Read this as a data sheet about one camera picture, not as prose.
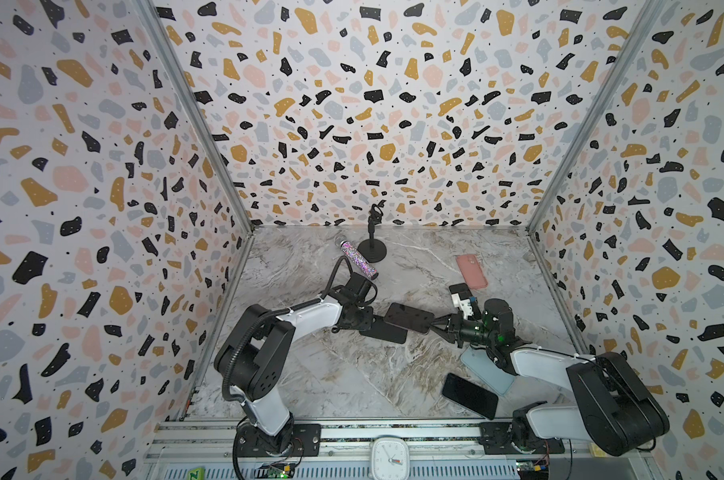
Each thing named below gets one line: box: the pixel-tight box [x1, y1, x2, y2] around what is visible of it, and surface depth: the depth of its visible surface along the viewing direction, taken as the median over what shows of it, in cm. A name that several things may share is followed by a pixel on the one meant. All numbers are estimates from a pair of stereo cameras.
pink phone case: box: [456, 254, 488, 290], surface depth 112 cm
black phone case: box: [359, 315, 408, 344], surface depth 93 cm
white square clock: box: [371, 437, 410, 480], surface depth 70 cm
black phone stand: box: [357, 200, 387, 263], surface depth 114 cm
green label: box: [186, 467, 205, 480], surface depth 69 cm
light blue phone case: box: [460, 345, 515, 396], surface depth 86 cm
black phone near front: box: [442, 373, 499, 420], surface depth 83 cm
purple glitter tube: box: [335, 234, 379, 280], surface depth 112 cm
